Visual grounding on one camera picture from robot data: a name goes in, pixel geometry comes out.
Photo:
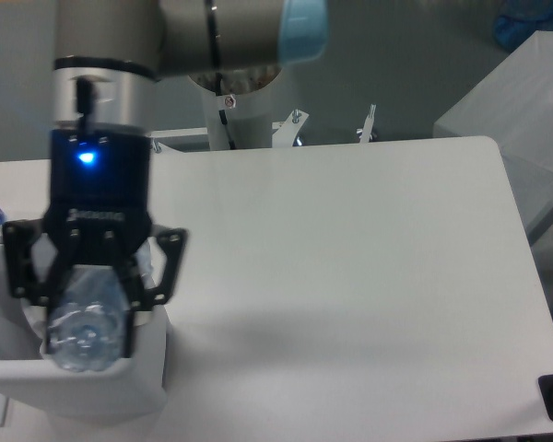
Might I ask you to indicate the white plastic trash can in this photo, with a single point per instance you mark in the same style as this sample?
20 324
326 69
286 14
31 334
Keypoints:
130 386

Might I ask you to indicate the white plastic wrapper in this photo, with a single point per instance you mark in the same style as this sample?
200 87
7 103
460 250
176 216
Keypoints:
36 316

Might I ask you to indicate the clear crushed plastic bottle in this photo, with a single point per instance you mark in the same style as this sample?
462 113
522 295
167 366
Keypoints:
88 330

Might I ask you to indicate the white covered box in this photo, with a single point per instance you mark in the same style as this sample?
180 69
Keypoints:
513 105

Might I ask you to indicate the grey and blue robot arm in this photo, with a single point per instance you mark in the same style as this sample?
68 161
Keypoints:
126 47

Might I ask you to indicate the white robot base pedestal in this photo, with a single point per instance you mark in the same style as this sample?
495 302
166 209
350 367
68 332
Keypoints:
237 106

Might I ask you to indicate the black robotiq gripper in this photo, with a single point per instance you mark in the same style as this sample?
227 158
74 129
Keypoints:
97 215

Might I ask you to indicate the blue bag in background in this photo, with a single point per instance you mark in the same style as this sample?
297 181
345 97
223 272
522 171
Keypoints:
517 21

